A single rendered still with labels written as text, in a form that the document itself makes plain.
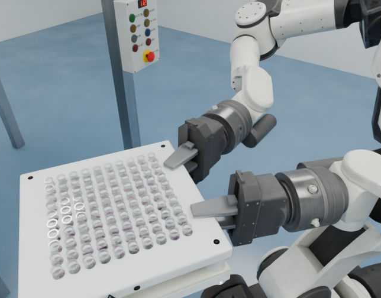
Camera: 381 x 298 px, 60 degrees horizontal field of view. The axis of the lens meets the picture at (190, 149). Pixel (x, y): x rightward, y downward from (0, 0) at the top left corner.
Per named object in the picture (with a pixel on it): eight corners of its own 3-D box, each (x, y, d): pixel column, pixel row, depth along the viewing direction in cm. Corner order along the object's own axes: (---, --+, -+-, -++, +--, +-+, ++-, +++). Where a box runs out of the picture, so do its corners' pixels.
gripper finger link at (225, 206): (189, 204, 45) (231, 197, 47) (194, 222, 43) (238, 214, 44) (189, 196, 44) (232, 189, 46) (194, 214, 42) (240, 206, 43)
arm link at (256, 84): (248, 97, 62) (247, 52, 70) (223, 123, 69) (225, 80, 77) (276, 110, 64) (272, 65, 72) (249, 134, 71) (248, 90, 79)
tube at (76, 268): (81, 304, 41) (66, 270, 36) (80, 295, 42) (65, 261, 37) (91, 300, 41) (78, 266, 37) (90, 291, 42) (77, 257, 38)
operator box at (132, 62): (160, 59, 138) (156, -7, 122) (134, 74, 127) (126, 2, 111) (148, 56, 141) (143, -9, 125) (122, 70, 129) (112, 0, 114)
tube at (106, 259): (109, 294, 42) (97, 259, 37) (107, 285, 43) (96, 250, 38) (119, 290, 42) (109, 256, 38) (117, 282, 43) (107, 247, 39)
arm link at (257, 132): (222, 94, 61) (250, 75, 68) (196, 126, 69) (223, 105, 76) (264, 139, 60) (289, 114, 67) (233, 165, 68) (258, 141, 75)
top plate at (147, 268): (22, 335, 34) (16, 326, 33) (23, 183, 52) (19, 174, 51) (232, 258, 41) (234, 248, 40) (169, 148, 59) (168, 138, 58)
